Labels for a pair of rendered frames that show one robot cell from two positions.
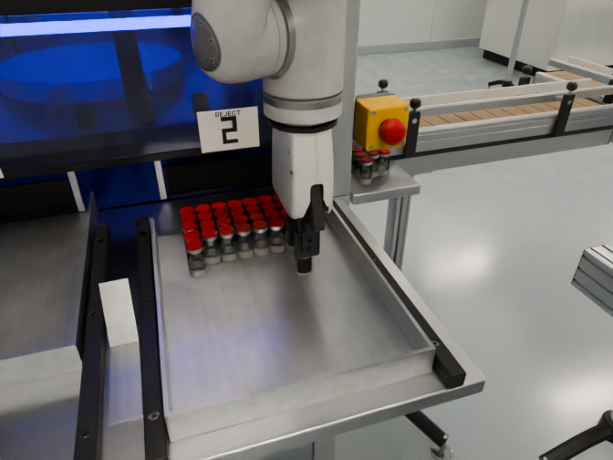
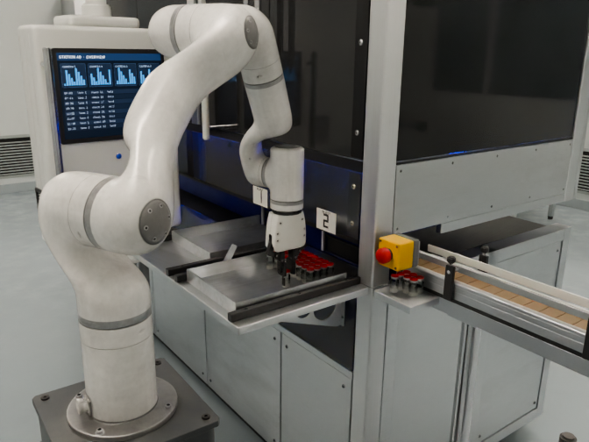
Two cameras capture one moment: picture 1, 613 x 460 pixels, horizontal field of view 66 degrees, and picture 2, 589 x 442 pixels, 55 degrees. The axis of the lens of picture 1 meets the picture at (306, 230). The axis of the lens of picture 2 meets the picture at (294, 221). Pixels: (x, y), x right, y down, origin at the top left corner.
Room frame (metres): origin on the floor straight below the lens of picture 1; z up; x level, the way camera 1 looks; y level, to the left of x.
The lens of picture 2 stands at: (0.07, -1.32, 1.47)
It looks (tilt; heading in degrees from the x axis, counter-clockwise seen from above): 17 degrees down; 71
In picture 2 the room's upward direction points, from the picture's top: 1 degrees clockwise
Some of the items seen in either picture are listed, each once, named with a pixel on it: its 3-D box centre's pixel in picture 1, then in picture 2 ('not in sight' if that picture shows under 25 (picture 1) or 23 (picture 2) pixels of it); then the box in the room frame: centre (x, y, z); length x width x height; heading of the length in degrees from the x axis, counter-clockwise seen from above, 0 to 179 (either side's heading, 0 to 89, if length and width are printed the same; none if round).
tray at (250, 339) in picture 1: (267, 283); (266, 276); (0.45, 0.05, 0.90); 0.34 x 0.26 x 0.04; 17
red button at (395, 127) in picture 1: (391, 130); (385, 255); (0.71, -0.13, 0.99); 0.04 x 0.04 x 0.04; 18
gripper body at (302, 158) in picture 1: (303, 156); (287, 227); (0.50, 0.00, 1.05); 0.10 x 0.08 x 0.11; 17
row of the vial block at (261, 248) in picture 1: (253, 239); (293, 267); (0.54, 0.07, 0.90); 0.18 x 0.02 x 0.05; 107
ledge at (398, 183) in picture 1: (370, 177); (409, 295); (0.80, -0.12, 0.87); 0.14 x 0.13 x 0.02; 18
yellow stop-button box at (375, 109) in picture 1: (379, 121); (397, 252); (0.75, -0.12, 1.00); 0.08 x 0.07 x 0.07; 18
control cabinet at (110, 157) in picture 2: not in sight; (105, 130); (0.08, 0.88, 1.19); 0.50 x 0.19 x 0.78; 23
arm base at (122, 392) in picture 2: not in sight; (119, 361); (0.07, -0.39, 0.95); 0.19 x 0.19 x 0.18
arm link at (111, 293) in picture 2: not in sight; (95, 243); (0.04, -0.36, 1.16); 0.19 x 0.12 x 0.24; 132
